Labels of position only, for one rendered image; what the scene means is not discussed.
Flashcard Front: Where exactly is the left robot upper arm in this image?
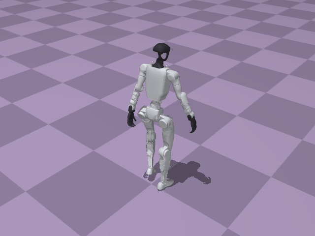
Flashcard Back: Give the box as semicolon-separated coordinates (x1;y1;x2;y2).
135;64;148;92

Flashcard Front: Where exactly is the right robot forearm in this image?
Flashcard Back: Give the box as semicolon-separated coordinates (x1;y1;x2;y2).
180;92;194;118

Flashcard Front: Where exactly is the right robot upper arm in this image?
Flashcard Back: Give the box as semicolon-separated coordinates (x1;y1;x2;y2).
166;70;183;100

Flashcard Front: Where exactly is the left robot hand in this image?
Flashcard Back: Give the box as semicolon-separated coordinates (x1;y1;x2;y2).
127;105;136;127

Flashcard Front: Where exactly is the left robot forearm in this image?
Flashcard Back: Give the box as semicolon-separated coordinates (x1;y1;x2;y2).
128;84;140;111

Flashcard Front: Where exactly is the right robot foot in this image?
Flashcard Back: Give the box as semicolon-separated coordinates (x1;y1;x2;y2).
157;179;174;190

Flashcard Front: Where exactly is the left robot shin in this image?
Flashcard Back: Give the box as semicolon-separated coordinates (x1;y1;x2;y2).
146;132;155;169

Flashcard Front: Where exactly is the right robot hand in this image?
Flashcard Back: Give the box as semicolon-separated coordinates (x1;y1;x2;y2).
188;115;197;133

